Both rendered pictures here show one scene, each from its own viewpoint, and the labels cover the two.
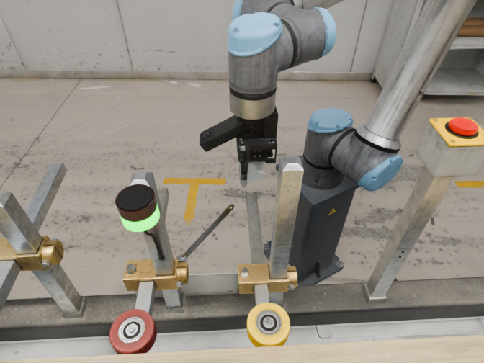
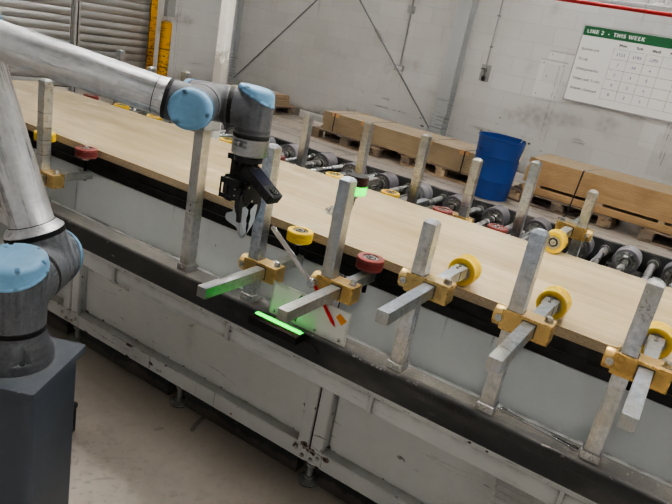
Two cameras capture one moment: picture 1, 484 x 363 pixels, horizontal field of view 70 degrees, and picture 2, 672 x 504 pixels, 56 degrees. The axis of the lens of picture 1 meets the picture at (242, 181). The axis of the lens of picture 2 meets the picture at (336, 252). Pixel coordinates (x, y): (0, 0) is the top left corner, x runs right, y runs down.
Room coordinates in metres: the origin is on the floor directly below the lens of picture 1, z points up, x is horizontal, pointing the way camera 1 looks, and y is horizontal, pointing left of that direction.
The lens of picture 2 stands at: (1.77, 1.01, 1.50)
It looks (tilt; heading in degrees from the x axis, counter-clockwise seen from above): 19 degrees down; 212
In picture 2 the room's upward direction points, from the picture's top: 11 degrees clockwise
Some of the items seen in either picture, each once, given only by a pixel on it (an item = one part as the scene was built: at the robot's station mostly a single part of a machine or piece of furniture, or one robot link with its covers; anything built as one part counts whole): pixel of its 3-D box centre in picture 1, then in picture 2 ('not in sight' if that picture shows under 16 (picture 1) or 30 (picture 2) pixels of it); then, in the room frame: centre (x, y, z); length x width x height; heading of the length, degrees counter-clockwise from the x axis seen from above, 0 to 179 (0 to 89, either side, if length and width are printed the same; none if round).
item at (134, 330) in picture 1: (137, 341); (367, 273); (0.26, 0.20, 0.85); 0.08 x 0.08 x 0.11
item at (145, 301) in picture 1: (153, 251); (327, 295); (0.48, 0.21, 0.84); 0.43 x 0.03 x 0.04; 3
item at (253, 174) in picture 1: (252, 176); (242, 217); (0.58, -0.02, 1.00); 0.06 x 0.03 x 0.09; 94
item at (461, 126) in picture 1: (462, 128); not in sight; (0.44, -0.34, 1.22); 0.04 x 0.04 x 0.02
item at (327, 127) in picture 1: (328, 136); (15, 286); (1.01, -0.32, 0.79); 0.17 x 0.15 x 0.18; 36
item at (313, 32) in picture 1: (297, 37); (206, 101); (0.67, -0.11, 1.28); 0.12 x 0.12 x 0.09; 36
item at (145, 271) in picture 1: (157, 275); (335, 286); (0.41, 0.19, 0.85); 0.14 x 0.06 x 0.05; 93
